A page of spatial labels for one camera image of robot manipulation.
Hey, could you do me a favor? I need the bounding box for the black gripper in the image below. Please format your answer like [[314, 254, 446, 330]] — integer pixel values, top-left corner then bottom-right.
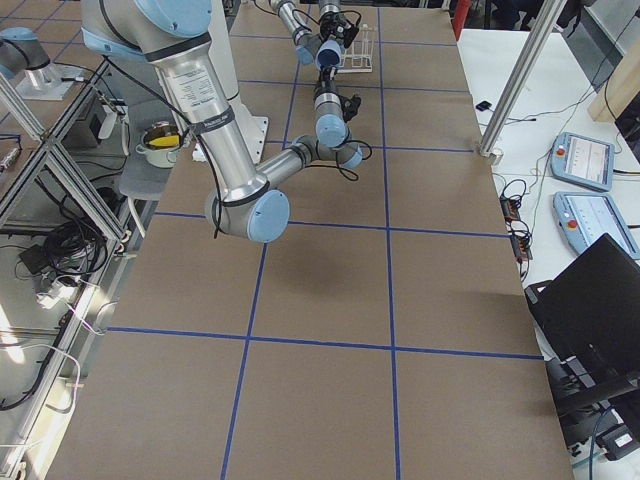
[[319, 12, 359, 48], [319, 66, 337, 86]]

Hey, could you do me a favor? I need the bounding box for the light blue plastic cup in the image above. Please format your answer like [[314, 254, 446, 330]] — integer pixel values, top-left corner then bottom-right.
[[315, 39, 342, 71]]

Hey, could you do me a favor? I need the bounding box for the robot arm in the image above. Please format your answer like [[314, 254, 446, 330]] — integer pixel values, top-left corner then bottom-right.
[[81, 0, 364, 243], [254, 0, 361, 70]]

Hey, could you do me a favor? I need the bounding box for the second robot base grey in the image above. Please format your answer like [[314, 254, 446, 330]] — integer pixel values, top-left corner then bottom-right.
[[1, 27, 71, 101]]

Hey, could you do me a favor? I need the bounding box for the small black box device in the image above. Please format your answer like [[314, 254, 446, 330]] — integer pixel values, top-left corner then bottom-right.
[[475, 101, 492, 111]]

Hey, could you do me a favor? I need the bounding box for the white pot with yellow content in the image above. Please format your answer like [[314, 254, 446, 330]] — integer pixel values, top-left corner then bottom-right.
[[135, 121, 182, 169]]

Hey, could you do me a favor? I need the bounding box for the orange black power strip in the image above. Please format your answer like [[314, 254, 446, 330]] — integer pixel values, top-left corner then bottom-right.
[[499, 195, 533, 263]]

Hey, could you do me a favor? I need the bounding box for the upper grey teach pendant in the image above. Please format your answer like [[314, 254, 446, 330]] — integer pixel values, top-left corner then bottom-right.
[[550, 132, 615, 192]]

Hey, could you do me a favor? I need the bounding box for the grey teach pendant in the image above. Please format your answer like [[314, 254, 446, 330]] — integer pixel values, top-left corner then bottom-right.
[[550, 132, 615, 192], [553, 192, 639, 260]]

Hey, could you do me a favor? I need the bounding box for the lower grey teach pendant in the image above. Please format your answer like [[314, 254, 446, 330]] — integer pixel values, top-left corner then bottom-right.
[[553, 192, 639, 260]]

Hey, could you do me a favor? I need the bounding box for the black laptop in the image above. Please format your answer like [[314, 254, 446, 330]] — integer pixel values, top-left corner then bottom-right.
[[524, 232, 640, 381]]

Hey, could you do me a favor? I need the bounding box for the white wire cup holder rack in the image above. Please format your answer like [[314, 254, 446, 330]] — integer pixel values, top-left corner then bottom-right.
[[340, 24, 376, 74]]

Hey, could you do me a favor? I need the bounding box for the aluminium frame post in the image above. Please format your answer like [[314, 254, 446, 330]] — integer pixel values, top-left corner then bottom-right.
[[478, 0, 566, 166]]

